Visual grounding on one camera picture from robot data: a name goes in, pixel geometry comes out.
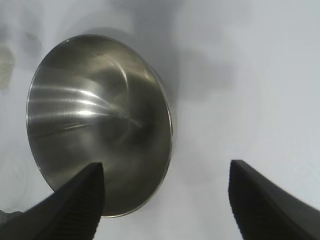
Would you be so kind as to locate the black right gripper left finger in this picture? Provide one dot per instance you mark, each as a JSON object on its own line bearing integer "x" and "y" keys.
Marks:
{"x": 62, "y": 212}

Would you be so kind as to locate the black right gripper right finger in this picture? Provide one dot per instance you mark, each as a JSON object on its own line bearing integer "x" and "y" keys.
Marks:
{"x": 270, "y": 212}

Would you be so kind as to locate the stainless steel mixing bowl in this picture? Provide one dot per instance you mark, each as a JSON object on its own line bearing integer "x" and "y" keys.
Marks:
{"x": 95, "y": 112}

